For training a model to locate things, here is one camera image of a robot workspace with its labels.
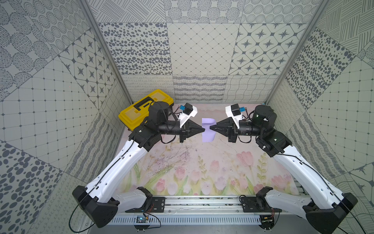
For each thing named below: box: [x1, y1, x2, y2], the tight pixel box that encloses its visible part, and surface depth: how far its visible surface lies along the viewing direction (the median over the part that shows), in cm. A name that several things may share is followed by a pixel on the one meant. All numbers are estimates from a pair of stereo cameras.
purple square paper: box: [201, 117, 217, 143], surface depth 59 cm
